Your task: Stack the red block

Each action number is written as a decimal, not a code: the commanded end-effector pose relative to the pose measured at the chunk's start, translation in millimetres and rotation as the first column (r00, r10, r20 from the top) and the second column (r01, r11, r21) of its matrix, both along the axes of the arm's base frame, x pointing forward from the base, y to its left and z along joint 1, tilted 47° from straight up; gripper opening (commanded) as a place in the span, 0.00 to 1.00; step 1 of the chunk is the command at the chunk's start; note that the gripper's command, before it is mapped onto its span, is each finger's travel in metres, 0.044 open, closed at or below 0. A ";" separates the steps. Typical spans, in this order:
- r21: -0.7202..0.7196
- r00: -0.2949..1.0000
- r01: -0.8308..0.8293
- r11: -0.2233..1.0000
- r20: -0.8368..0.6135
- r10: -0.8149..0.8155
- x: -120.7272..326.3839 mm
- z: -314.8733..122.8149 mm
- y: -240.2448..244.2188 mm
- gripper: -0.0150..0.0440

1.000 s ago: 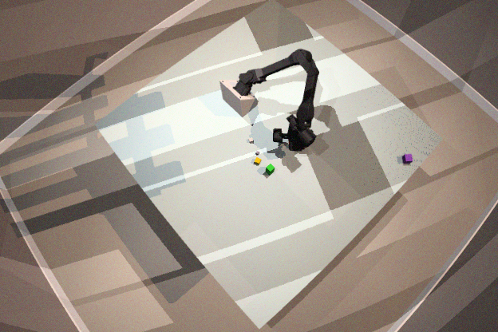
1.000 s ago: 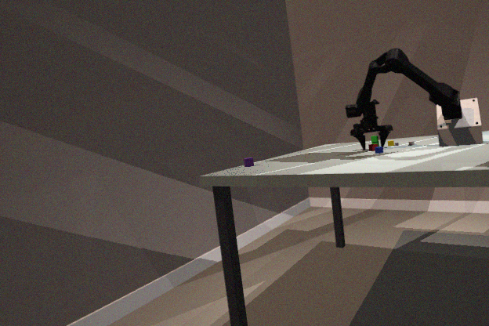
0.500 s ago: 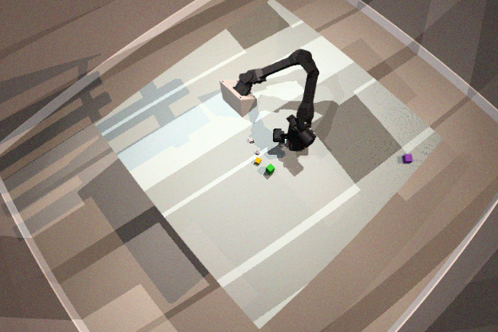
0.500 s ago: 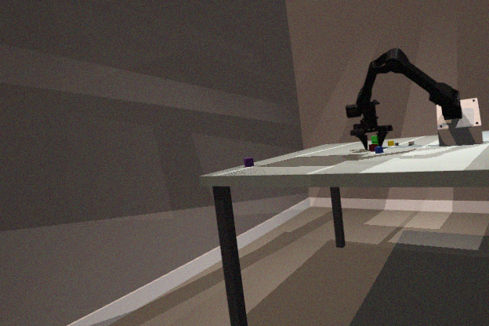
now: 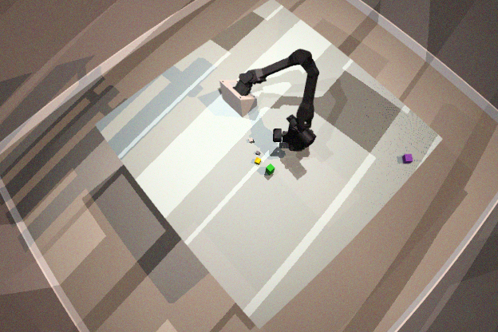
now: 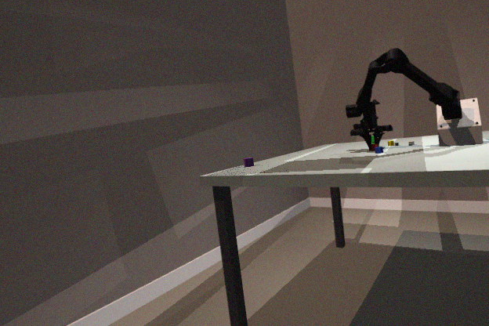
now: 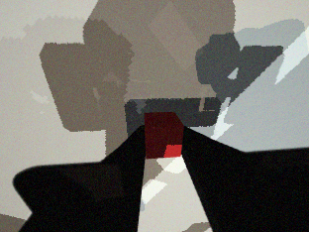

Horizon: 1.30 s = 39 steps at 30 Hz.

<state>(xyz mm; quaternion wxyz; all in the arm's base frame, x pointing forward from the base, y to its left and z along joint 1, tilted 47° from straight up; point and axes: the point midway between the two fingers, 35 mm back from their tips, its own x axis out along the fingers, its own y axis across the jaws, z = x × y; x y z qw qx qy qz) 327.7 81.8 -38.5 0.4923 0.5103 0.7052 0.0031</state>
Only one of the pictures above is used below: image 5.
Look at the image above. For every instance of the small purple cube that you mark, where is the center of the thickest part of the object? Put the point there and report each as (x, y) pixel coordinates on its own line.
(407, 158)

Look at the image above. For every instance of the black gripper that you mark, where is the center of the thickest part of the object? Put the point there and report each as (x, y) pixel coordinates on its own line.
(277, 135)

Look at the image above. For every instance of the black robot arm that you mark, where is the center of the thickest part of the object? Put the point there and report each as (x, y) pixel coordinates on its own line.
(305, 111)

